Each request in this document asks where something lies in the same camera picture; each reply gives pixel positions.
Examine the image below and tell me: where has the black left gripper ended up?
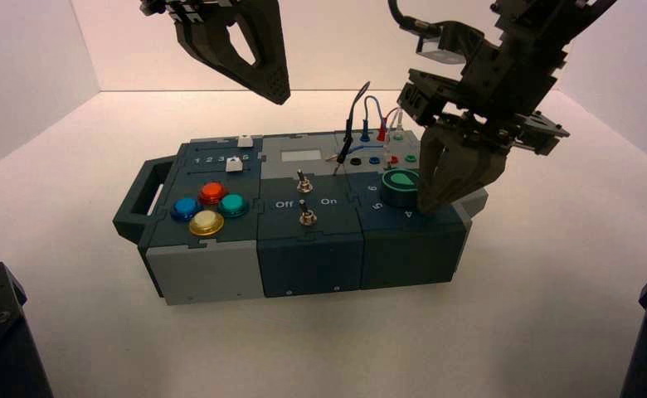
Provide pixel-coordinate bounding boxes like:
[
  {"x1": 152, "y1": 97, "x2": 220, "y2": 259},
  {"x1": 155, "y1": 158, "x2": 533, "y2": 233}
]
[{"x1": 139, "y1": 0, "x2": 292, "y2": 106}]

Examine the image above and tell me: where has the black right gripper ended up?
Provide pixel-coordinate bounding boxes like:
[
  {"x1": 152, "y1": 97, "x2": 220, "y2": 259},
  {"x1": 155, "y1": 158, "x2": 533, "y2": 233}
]
[{"x1": 397, "y1": 32, "x2": 572, "y2": 216}]

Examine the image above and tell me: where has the green pointer knob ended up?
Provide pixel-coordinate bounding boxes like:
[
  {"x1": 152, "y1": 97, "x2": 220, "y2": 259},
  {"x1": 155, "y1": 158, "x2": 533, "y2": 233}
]
[{"x1": 379, "y1": 169, "x2": 421, "y2": 209}]

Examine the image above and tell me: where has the small grey display window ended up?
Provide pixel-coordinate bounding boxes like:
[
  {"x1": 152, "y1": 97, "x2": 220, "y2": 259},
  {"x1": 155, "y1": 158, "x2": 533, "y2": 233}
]
[{"x1": 280, "y1": 150, "x2": 323, "y2": 163}]

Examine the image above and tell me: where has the orange round push button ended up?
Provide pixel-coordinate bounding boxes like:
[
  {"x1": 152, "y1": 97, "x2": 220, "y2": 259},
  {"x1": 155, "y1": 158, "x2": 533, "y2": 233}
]
[{"x1": 198, "y1": 182, "x2": 228, "y2": 206}]

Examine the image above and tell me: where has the teal round push button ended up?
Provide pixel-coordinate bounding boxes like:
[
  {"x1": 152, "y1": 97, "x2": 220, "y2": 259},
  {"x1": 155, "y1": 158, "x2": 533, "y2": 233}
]
[{"x1": 217, "y1": 194, "x2": 251, "y2": 220}]

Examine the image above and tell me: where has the blue round push button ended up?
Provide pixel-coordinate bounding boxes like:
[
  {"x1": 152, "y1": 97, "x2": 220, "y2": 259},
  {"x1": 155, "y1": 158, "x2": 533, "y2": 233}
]
[{"x1": 170, "y1": 197, "x2": 202, "y2": 223}]

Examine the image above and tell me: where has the yellow round push button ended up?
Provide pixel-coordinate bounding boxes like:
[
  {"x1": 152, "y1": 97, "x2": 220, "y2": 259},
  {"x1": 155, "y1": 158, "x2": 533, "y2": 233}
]
[{"x1": 188, "y1": 210, "x2": 226, "y2": 238}]

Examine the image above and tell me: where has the teal and grey task box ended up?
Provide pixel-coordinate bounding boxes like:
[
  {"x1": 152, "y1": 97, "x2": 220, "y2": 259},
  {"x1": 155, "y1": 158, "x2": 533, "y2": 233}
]
[{"x1": 112, "y1": 130, "x2": 489, "y2": 307}]

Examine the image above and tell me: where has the white jumper cable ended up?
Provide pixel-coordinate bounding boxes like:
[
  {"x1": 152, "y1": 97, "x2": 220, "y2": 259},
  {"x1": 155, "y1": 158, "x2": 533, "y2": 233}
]
[{"x1": 383, "y1": 105, "x2": 408, "y2": 161}]

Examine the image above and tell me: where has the red jumper cable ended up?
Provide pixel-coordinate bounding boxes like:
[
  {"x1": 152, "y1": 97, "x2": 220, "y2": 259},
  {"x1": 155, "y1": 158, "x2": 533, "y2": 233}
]
[{"x1": 377, "y1": 106, "x2": 402, "y2": 166}]

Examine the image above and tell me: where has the blue jumper cable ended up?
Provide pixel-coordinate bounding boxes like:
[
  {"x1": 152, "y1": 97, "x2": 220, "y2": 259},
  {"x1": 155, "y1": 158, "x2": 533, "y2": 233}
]
[{"x1": 348, "y1": 95, "x2": 387, "y2": 156}]

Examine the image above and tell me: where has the black jumper cable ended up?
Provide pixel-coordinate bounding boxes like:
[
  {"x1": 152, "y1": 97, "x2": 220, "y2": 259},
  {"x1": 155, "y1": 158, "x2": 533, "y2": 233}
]
[{"x1": 333, "y1": 80, "x2": 372, "y2": 177}]

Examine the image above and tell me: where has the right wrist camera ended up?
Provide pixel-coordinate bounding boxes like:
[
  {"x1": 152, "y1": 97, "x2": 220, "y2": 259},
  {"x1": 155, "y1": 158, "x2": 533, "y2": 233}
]
[{"x1": 412, "y1": 21, "x2": 470, "y2": 66}]

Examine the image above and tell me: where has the black camera cable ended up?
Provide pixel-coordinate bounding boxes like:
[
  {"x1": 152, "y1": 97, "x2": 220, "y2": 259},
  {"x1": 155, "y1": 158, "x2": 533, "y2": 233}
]
[{"x1": 387, "y1": 0, "x2": 441, "y2": 33}]

